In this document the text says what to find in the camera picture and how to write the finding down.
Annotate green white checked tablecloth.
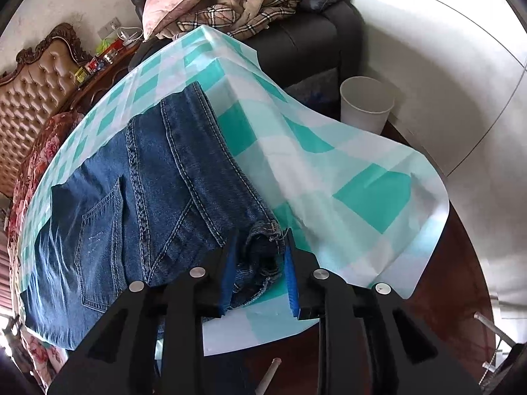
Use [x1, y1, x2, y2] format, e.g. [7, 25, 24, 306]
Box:
[16, 25, 450, 356]

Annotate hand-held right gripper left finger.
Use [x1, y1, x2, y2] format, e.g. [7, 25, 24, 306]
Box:
[47, 228, 241, 395]

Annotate white rod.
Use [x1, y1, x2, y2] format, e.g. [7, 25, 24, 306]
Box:
[255, 358, 281, 395]

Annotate white charger cable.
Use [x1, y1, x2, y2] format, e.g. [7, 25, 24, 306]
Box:
[117, 27, 145, 47]

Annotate blue denim pants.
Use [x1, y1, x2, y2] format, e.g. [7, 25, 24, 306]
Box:
[20, 81, 289, 350]

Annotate white wall socket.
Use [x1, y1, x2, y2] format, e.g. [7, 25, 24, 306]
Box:
[98, 16, 122, 39]

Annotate tufted brown headboard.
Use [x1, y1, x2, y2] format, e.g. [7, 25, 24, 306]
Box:
[0, 22, 93, 198]

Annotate metal rack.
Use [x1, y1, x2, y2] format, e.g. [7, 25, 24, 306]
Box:
[473, 310, 520, 383]

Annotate brown plaid blanket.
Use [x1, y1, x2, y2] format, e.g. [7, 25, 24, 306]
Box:
[165, 0, 318, 40]

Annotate white waste bin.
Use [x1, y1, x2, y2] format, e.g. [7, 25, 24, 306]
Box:
[340, 76, 396, 134]

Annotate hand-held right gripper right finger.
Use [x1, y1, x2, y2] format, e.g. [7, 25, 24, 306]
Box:
[284, 228, 482, 395]

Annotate dark armchair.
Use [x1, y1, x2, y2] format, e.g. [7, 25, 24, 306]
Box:
[127, 0, 365, 91]

